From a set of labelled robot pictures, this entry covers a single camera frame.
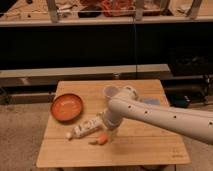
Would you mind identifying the white plastic bottle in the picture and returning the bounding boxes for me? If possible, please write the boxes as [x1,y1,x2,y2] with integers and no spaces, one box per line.
[65,116,103,140]

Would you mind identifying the orange toy carrot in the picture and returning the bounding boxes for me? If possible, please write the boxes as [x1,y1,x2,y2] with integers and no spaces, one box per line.
[90,134,108,145]

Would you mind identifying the long wooden bench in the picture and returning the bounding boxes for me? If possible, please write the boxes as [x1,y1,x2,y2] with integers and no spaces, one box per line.
[0,64,170,87]

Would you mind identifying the wooden table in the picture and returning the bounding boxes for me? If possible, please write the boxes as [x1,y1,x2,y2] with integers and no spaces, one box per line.
[35,79,191,169]

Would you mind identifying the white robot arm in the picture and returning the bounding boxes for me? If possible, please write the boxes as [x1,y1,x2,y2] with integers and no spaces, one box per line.
[103,86,213,145]

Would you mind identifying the orange ceramic bowl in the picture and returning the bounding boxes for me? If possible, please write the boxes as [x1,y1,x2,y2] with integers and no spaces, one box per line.
[50,94,83,122]

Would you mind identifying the blue hanging cable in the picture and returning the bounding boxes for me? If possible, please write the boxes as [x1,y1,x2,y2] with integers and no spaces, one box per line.
[132,15,139,80]

